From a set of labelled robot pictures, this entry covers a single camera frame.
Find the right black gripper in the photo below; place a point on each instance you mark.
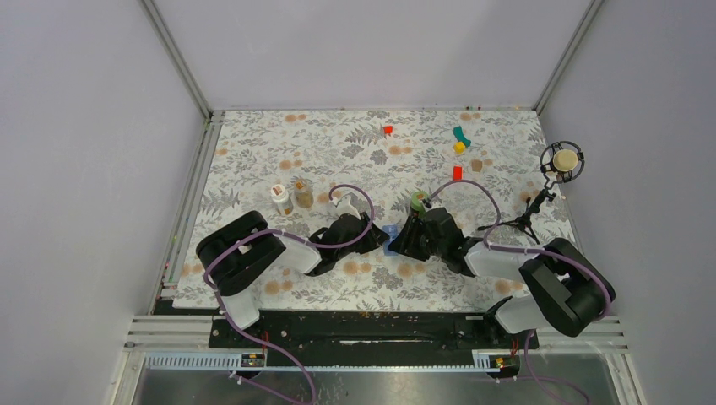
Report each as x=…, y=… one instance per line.
x=401, y=243

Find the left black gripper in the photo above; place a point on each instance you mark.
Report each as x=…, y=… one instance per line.
x=374, y=239

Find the blue weekly pill organizer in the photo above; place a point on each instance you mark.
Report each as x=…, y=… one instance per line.
x=392, y=231

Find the green pill bottle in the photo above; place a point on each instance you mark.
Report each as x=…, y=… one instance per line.
x=420, y=203

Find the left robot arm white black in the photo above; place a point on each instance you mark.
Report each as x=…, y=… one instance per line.
x=234, y=256

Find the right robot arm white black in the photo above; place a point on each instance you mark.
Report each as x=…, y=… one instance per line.
x=566, y=292

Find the floral patterned table mat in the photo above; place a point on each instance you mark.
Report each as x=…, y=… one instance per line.
x=336, y=150

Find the amber pill bottle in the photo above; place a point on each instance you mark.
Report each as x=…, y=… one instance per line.
x=303, y=193

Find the red rectangular block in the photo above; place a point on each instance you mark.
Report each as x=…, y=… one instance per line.
x=457, y=173

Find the white cap pill bottle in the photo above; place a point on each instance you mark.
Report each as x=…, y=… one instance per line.
x=280, y=196

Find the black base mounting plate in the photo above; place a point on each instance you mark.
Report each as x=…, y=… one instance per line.
x=355, y=339

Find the brown wooden block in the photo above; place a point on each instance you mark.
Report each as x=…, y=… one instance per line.
x=476, y=165

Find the yellow cube block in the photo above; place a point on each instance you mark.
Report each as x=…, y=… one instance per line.
x=459, y=147

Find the teal curved block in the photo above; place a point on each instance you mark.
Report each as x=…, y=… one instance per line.
x=458, y=133

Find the microphone on tripod stand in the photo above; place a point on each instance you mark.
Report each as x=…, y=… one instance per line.
x=561, y=162

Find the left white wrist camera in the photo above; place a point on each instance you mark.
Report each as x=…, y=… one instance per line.
x=345, y=206

